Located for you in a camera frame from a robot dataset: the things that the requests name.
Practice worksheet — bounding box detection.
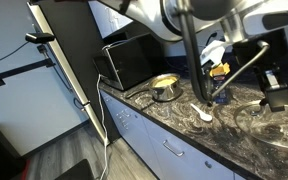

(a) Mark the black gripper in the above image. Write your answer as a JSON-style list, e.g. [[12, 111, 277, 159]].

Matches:
[[232, 29, 288, 113]]

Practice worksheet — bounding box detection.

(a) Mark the steel pot with black handle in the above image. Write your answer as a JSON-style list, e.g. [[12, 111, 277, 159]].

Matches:
[[123, 73, 183, 103]]

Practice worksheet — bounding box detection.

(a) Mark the white plastic spoon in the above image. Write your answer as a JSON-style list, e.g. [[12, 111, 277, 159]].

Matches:
[[189, 102, 214, 123]]

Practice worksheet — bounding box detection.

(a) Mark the white kitchen cabinet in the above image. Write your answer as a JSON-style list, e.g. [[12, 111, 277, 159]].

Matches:
[[99, 89, 252, 180]]

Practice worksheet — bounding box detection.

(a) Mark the black and silver microwave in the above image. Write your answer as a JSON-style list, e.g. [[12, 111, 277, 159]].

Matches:
[[92, 32, 163, 92]]

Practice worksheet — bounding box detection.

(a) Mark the black tall panel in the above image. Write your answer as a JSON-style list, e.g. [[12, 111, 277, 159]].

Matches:
[[38, 0, 122, 143]]

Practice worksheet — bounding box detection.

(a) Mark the silver slanted pole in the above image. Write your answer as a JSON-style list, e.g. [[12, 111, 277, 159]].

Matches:
[[26, 1, 111, 147]]

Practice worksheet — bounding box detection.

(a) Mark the large black box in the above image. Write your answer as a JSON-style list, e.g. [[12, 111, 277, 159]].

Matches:
[[0, 128, 28, 180]]

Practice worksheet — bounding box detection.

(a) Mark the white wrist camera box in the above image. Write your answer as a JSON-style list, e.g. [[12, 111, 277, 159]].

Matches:
[[199, 39, 234, 67]]

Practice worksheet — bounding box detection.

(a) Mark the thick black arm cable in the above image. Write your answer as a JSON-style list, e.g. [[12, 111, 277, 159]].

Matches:
[[176, 0, 271, 105]]

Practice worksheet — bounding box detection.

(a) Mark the silver cabinet handle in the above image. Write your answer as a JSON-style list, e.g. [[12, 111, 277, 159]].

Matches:
[[162, 139, 186, 158], [116, 109, 129, 120], [120, 119, 132, 130]]

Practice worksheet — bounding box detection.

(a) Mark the white hanging cable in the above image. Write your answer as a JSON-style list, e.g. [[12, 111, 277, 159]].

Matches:
[[95, 73, 111, 180]]

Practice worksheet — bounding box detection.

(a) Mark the black camera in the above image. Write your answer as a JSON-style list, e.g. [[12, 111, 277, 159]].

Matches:
[[24, 32, 56, 45]]

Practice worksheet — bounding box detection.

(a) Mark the thin black camera cable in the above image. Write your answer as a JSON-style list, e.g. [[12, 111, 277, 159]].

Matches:
[[0, 40, 30, 69]]

